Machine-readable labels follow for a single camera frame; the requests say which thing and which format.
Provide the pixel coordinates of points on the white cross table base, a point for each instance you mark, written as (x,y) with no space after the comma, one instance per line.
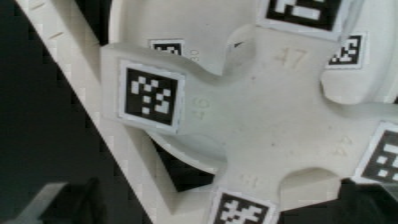
(260,116)

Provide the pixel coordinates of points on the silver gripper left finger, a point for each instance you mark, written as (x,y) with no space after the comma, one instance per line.
(67,204)

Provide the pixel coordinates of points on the white front fence bar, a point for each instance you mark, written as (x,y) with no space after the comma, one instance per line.
(173,207)

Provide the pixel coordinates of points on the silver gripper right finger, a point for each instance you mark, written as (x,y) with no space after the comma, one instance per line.
(365,206)

